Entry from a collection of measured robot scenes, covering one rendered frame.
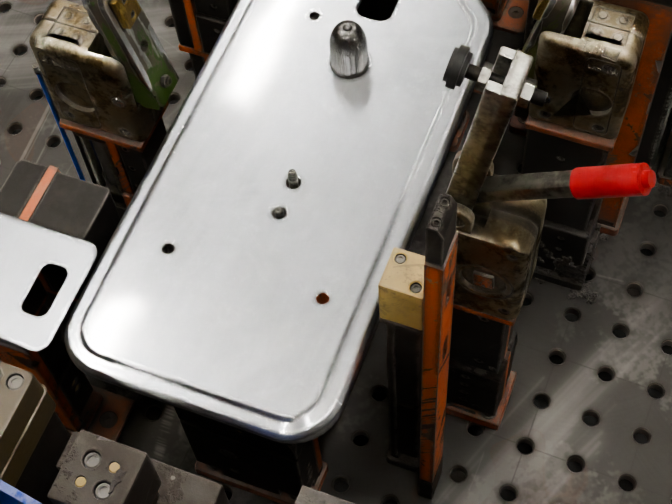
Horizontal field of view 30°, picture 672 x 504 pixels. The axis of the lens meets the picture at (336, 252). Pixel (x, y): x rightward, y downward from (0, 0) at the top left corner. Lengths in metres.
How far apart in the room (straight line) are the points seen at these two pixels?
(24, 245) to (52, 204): 0.05
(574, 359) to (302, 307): 0.40
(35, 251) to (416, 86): 0.34
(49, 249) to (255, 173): 0.17
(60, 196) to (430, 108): 0.31
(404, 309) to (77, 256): 0.27
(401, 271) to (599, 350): 0.43
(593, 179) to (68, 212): 0.43
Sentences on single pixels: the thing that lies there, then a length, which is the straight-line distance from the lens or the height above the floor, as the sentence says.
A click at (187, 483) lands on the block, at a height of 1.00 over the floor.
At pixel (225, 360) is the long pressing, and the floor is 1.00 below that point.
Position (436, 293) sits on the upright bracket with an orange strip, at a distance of 0.82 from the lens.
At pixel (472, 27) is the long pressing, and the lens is 1.09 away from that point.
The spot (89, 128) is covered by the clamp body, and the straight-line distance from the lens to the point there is 1.15.
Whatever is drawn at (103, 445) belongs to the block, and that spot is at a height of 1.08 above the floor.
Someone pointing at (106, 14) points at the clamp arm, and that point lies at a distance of 1.00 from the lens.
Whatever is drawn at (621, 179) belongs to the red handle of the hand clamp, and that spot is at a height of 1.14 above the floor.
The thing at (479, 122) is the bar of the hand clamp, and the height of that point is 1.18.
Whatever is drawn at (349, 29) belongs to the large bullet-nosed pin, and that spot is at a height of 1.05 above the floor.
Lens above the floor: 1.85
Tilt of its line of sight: 61 degrees down
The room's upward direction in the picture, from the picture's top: 6 degrees counter-clockwise
